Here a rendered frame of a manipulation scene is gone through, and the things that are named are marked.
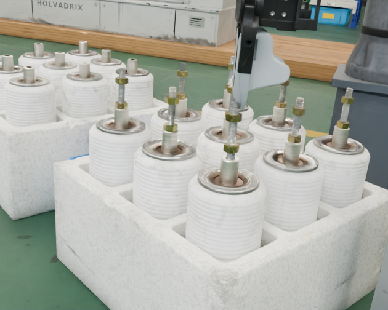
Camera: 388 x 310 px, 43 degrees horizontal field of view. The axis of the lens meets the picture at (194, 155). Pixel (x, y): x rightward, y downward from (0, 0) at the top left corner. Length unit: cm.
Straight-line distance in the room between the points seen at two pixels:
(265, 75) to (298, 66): 192
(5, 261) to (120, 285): 25
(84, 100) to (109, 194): 37
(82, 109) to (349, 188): 56
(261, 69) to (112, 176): 31
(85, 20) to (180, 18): 58
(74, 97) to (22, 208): 24
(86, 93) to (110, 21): 185
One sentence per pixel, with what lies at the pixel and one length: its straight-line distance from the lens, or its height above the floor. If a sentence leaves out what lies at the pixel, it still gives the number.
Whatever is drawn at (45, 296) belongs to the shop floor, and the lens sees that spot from 82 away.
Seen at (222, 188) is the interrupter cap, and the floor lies 25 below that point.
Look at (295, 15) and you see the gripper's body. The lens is 54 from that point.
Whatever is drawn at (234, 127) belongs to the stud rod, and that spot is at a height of 32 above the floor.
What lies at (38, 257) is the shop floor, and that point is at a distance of 91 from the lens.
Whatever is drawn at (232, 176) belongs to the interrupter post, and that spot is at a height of 26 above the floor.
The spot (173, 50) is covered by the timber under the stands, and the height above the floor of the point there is 5.
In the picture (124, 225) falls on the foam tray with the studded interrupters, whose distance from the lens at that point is 67.
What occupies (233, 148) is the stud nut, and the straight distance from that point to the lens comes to 58.
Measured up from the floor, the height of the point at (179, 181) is 23.
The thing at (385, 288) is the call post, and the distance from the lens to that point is 72.
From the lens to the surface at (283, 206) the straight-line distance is 66.
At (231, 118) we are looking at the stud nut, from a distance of 56.
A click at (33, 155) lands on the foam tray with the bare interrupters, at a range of 99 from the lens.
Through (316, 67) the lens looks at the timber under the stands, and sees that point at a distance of 246.
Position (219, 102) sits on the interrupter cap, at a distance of 93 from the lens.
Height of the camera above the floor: 50
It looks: 22 degrees down
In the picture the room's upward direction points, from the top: 5 degrees clockwise
